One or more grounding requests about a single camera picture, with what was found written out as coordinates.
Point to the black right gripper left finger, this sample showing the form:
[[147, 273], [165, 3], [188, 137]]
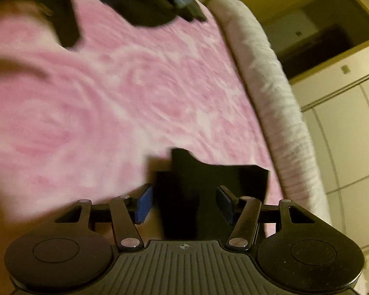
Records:
[[79, 246]]

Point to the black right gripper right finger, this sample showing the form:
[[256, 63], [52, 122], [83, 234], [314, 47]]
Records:
[[290, 245]]

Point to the black garment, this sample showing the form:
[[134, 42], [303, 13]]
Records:
[[187, 201]]

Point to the left hand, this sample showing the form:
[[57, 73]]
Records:
[[24, 30]]

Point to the pink rose blanket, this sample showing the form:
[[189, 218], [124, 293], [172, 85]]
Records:
[[110, 109]]

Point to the cream built-in wardrobe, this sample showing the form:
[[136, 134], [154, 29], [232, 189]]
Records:
[[323, 48]]

